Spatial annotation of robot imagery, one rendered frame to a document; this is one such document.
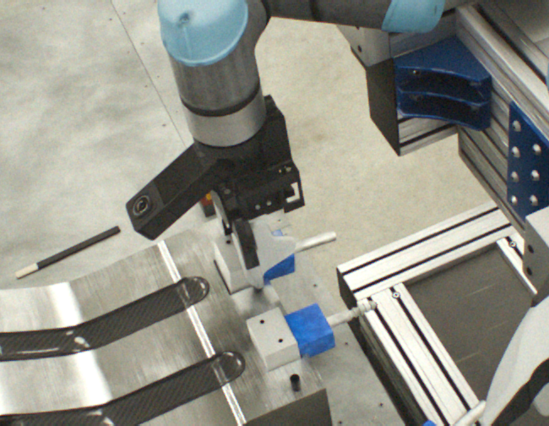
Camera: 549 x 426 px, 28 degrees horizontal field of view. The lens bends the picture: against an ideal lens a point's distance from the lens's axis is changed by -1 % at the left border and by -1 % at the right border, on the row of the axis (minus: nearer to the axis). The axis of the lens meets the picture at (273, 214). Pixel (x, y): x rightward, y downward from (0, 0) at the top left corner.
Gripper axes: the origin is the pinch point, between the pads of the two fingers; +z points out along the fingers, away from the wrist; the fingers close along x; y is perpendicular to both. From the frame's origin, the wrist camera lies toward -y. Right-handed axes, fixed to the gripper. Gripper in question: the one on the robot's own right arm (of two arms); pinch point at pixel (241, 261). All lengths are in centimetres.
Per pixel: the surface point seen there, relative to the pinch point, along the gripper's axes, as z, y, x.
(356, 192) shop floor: 90, 43, 79
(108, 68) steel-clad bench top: 10, -3, 51
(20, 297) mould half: 0.0, -23.3, 6.9
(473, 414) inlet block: 4.4, 14.1, -25.4
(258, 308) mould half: 1.5, -0.4, -5.5
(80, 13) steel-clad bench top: 10, -3, 65
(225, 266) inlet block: -1.9, -1.9, -1.4
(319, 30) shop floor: 90, 58, 133
